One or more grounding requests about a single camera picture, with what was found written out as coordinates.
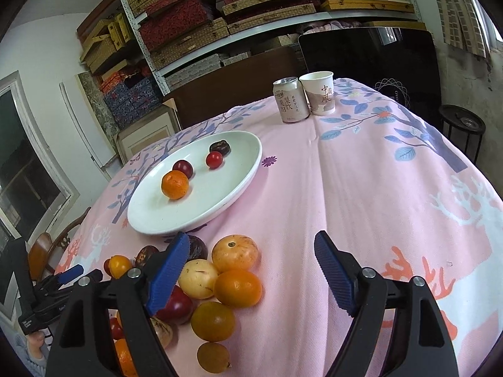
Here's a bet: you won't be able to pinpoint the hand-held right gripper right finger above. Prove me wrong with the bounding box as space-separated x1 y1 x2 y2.
313 231 458 377

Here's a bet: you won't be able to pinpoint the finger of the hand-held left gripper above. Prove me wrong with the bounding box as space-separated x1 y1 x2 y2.
59 269 103 295
37 264 84 289

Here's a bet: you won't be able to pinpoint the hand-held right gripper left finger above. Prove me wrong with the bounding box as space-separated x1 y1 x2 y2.
46 232 191 377

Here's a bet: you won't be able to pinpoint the small orange tomato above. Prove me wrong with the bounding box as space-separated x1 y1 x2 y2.
103 255 133 279

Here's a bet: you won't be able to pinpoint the dark water chestnut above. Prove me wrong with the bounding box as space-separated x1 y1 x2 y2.
135 245 160 270

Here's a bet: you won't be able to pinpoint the tan striped fig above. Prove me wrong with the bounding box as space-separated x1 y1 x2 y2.
149 316 174 349

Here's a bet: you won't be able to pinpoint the yellow-orange tomato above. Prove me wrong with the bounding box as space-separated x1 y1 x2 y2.
191 301 236 342

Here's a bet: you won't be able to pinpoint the large smooth orange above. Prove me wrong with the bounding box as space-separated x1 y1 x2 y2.
213 269 263 309

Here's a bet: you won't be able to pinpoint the small mandarin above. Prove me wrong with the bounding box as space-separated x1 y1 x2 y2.
114 338 138 377

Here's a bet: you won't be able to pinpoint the small yellow tomato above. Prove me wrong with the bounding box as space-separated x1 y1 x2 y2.
196 341 231 374

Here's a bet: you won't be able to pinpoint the white oval plate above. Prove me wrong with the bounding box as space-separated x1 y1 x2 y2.
126 130 263 236

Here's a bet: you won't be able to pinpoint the person's left hand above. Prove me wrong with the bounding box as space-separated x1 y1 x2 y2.
25 330 51 352

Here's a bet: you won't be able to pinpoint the pale yellow passion fruit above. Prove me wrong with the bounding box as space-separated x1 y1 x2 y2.
178 259 220 299

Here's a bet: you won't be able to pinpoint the large red plum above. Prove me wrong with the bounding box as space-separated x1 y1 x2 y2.
155 285 194 326

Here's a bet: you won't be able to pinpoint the brown wooden chair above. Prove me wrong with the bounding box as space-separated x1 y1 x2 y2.
27 206 92 283

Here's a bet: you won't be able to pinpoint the large orange persimmon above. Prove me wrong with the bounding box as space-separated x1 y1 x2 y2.
211 234 260 273

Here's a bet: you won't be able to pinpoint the rough-skinned mandarin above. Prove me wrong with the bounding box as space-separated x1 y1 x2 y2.
161 170 190 200

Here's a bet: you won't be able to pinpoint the pink printed tablecloth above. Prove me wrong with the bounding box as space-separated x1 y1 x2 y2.
53 76 503 377

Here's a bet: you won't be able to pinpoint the white framed window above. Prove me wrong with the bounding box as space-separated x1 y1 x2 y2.
0 71 81 246

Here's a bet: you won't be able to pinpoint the white leaning board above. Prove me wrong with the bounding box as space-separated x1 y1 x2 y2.
59 80 115 170

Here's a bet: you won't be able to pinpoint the marbled stone panel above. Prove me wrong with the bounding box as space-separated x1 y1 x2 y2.
76 71 119 139

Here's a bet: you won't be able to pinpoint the stack of blue patterned boxes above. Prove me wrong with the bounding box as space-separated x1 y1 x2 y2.
101 70 165 128

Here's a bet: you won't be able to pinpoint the silver drink can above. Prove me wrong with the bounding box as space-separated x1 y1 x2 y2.
273 76 311 124

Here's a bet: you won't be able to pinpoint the white paper cup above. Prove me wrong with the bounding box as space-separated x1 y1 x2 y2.
299 71 335 116

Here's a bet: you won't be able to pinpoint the brown wooden board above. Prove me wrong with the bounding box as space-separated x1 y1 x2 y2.
163 46 304 131

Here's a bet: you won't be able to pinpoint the black round stool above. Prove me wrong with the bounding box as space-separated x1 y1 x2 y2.
437 104 487 166

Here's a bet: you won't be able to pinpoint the black glass panel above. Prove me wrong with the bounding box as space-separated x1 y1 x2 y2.
298 27 441 126

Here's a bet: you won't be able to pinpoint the white metal shelf rack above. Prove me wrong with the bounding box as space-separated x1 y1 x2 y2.
116 0 429 95

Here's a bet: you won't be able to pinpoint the pile of yellow woven boxes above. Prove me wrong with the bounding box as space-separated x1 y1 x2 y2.
78 11 135 73

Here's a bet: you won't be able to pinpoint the pink folded cloth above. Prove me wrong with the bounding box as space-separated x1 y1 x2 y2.
302 19 356 35

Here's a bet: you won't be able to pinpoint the stack of woven gift boxes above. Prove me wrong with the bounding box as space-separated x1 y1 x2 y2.
126 0 417 81

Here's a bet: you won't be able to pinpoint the hanging bamboo mats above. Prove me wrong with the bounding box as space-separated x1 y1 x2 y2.
426 0 494 57

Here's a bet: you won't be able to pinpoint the beige picture frame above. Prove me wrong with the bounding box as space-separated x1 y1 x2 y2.
115 105 182 166

